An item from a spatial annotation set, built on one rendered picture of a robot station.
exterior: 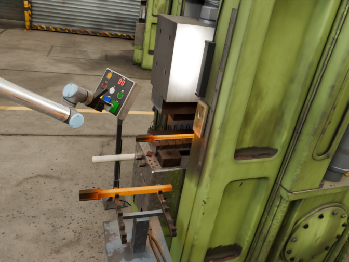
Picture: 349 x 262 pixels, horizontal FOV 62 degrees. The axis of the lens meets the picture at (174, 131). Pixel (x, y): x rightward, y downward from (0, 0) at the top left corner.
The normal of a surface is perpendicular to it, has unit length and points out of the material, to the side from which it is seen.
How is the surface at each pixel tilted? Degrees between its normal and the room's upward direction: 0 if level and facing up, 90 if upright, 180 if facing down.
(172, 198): 90
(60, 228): 0
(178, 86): 90
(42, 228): 0
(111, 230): 0
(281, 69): 89
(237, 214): 90
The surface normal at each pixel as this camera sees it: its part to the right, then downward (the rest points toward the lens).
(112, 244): 0.15, -0.88
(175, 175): 0.35, 0.48
